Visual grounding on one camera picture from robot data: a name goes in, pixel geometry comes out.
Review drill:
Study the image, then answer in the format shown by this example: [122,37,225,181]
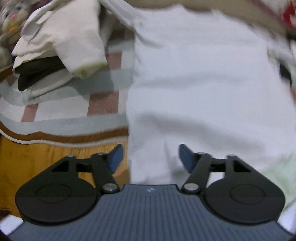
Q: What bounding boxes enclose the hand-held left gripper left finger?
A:
[35,144,123,194]

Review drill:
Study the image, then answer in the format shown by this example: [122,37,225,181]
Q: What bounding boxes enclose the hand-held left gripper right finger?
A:
[178,144,266,194]

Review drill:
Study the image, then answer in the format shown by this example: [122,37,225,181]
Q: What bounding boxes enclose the white T-shirt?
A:
[99,0,296,186]

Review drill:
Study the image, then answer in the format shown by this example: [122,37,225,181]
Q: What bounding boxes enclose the checked dog print rug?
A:
[0,30,296,149]

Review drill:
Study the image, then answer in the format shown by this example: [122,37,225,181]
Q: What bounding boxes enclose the light green cloth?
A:
[261,155,296,209]

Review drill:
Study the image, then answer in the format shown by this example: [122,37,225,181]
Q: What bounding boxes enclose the white folded garment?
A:
[23,67,79,103]

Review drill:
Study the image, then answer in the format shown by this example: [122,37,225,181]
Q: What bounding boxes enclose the dark brown folded garment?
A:
[15,56,70,92]

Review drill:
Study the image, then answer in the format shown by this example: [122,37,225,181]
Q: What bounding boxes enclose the cream waffle sweater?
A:
[11,0,109,79]

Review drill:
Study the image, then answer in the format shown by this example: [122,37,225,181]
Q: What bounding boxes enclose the grey plush bunny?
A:
[0,0,31,67]

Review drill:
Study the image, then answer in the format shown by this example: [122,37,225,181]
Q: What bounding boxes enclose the printed bear blanket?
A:
[252,0,296,40]

